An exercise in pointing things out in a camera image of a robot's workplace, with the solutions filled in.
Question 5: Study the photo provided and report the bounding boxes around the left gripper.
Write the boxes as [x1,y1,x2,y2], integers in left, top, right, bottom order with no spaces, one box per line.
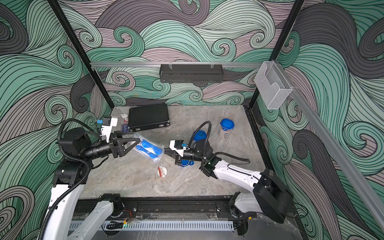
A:
[82,131,139,161]

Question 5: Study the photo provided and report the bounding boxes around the toiletry jar blue lid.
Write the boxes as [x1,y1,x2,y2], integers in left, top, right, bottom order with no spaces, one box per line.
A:
[132,133,165,163]

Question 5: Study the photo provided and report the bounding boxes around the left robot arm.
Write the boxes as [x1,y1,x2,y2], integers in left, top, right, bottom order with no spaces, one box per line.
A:
[38,119,140,240]

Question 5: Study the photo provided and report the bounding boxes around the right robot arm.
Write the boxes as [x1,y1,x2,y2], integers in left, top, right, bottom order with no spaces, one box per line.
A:
[165,140,293,224]

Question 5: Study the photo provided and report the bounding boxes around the blue playing card box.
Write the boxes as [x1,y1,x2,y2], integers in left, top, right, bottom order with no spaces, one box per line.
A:
[121,124,130,133]

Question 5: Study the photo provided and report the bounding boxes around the round red white packet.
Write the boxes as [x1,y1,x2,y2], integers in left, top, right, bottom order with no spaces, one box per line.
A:
[158,166,168,178]

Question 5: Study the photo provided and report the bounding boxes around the white pink small bottle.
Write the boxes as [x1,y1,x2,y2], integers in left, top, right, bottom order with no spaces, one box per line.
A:
[121,114,129,125]

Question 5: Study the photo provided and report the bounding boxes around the black ribbed case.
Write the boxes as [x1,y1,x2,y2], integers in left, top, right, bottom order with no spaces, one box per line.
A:
[128,104,170,132]

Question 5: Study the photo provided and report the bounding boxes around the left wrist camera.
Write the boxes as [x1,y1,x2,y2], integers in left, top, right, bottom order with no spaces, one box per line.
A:
[97,117,118,143]

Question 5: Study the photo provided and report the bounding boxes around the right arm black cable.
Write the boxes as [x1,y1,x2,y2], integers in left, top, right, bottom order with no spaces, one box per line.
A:
[187,120,251,165]

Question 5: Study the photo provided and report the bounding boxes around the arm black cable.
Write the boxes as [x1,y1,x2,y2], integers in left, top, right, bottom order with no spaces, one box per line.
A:
[37,118,103,240]
[187,120,251,165]

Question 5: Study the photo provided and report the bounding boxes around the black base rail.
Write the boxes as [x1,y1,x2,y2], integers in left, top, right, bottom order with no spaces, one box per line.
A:
[74,196,298,217]

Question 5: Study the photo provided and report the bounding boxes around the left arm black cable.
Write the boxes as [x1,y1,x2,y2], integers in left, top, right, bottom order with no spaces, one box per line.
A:
[37,118,103,240]

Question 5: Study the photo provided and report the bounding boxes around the black wall shelf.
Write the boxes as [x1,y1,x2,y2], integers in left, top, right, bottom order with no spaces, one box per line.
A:
[159,65,224,84]

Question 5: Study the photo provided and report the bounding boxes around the aluminium wall rail back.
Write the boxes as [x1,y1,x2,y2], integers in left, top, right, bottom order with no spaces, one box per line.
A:
[90,61,263,69]

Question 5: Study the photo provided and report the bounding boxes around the aluminium wall rail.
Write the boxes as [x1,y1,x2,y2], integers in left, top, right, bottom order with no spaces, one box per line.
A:
[90,61,263,69]
[274,61,384,230]

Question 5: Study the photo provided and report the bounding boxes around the white perforated cable duct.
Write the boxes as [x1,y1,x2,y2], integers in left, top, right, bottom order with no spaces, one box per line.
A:
[70,220,235,232]

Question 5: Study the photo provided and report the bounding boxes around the clear acrylic wall holder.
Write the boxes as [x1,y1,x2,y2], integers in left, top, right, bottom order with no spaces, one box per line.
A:
[255,61,292,110]

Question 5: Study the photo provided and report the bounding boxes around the aluminium wall rail right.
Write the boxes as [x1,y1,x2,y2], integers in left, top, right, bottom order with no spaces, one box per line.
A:
[274,61,384,230]

